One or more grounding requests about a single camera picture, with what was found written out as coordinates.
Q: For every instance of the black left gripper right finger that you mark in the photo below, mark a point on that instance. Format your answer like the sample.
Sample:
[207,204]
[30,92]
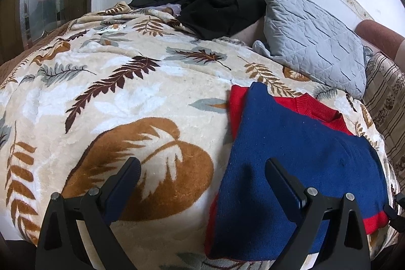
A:
[344,244]

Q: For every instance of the red and blue knit sweater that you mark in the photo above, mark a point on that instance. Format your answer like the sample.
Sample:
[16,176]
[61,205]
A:
[312,142]

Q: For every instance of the striped brown bed sheet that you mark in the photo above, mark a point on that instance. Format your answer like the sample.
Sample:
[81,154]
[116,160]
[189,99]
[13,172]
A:
[384,99]

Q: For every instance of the beige leaf-print fleece blanket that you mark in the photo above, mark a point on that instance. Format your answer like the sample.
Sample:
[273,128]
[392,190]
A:
[121,83]

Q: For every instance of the brown bolster cushion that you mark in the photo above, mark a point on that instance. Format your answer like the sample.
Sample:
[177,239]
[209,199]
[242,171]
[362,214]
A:
[386,40]

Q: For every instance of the grey quilted pillow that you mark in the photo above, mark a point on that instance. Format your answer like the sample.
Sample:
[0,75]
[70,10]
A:
[306,38]

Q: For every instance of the black garment pile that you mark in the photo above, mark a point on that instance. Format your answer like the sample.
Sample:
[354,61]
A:
[211,19]

